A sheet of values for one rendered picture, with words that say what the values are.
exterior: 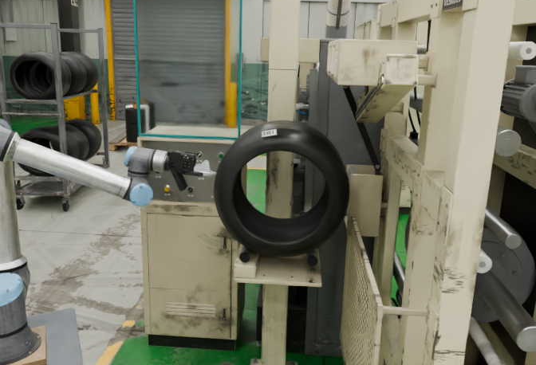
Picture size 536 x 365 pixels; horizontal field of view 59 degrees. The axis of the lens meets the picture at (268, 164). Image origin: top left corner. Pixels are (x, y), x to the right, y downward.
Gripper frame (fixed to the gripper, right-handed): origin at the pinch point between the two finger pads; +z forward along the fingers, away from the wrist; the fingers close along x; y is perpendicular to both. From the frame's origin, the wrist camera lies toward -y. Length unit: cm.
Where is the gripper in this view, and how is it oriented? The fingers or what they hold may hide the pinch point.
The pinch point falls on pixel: (212, 174)
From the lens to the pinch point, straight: 203.2
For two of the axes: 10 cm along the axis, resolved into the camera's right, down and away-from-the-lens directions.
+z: 9.9, 1.6, -0.3
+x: 0.7, -2.4, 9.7
